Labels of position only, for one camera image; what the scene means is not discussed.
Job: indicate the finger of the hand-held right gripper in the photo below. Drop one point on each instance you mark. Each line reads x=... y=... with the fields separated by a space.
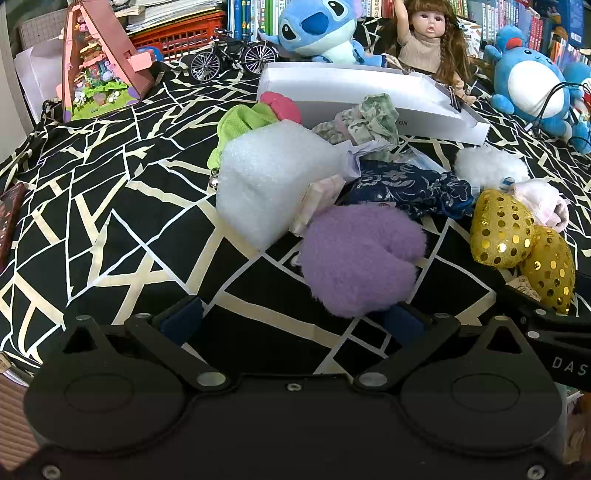
x=549 y=325

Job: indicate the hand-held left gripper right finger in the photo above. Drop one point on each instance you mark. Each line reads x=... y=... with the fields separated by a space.
x=406 y=324

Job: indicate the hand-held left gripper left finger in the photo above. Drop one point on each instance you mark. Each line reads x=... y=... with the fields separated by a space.
x=181 y=319

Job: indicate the fluffy purple plush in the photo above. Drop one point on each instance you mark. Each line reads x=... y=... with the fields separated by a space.
x=360 y=258

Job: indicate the pink white fuzzy cloth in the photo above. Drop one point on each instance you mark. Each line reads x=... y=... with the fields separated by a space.
x=542 y=203

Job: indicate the navy floral pouch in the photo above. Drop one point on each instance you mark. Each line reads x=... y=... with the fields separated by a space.
x=406 y=189

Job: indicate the white foam roll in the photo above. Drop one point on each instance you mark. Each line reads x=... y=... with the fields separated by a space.
x=268 y=184

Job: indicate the light blue plastic packet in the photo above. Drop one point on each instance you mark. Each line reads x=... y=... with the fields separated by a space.
x=420 y=159

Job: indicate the white fluffy pompom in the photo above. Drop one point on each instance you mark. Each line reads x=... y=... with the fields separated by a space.
x=489 y=167

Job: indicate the green checked cloth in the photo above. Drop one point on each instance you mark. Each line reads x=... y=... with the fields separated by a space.
x=371 y=120

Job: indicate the green mesh pink scrunchie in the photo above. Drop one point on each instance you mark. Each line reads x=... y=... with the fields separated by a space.
x=247 y=121

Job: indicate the white cardboard box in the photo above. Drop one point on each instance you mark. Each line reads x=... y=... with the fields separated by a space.
x=337 y=87

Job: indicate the black white patterned blanket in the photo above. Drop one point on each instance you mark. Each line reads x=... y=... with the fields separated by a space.
x=115 y=207

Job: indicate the pink tissue packet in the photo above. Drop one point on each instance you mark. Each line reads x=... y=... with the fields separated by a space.
x=318 y=203

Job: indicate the white plastic bag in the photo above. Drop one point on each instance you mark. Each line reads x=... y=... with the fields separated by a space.
x=364 y=154

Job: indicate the dark red box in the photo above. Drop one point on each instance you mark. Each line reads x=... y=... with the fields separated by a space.
x=9 y=217

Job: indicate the black binder clip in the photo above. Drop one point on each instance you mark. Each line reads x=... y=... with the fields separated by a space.
x=455 y=99

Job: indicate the round blue mouse plush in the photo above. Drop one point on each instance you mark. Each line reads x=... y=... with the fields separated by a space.
x=531 y=87

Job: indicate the blue robot cat plush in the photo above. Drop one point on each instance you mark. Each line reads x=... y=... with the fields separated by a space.
x=582 y=76

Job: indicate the miniature black bicycle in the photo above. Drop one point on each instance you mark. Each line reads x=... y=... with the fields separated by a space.
x=233 y=55

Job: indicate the pink triangular dollhouse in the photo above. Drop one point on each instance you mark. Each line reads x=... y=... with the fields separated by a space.
x=99 y=60

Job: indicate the white paper bag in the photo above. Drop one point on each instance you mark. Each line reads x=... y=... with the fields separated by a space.
x=34 y=78

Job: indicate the red plastic basket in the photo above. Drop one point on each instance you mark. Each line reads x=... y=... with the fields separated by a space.
x=184 y=33

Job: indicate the long-haired doll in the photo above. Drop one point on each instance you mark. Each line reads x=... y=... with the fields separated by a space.
x=429 y=37

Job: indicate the blue alien plush toy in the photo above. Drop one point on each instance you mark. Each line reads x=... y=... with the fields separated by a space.
x=318 y=27

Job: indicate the stack of books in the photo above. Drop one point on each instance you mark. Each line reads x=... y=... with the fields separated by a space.
x=171 y=10

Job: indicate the row of upright books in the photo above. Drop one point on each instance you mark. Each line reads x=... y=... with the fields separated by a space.
x=242 y=14

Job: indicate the grey grid board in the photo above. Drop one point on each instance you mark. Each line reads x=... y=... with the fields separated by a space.
x=39 y=27

